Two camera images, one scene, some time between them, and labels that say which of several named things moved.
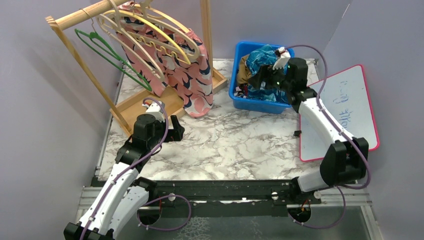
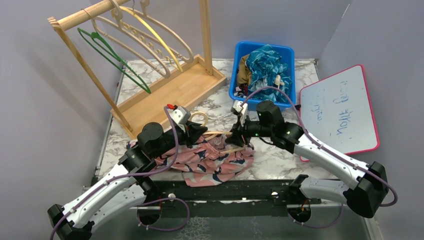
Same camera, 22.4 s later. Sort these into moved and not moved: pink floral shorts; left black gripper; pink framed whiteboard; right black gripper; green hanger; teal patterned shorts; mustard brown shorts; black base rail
Moved: left black gripper; right black gripper; pink floral shorts
Not moved: green hanger; black base rail; teal patterned shorts; pink framed whiteboard; mustard brown shorts
